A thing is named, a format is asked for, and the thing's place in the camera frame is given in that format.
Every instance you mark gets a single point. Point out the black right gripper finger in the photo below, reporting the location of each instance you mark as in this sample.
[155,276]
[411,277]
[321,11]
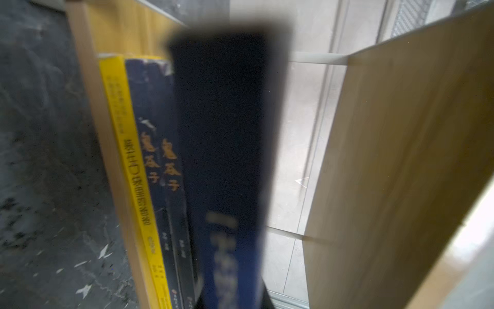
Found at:
[266,302]

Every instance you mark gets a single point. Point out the navy yellow-label front book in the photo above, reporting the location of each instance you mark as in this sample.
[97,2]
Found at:
[229,87]

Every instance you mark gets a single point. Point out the dark portrait book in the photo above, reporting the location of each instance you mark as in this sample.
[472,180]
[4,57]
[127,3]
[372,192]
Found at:
[143,78]
[165,120]

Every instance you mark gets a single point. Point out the white metal wooden shelf rack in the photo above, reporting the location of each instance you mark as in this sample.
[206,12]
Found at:
[409,155]

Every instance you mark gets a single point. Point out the yellow cartoon cover book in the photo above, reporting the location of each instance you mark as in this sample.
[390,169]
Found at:
[117,90]

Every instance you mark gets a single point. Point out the white mesh wall basket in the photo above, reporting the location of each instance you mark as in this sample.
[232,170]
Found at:
[414,14]

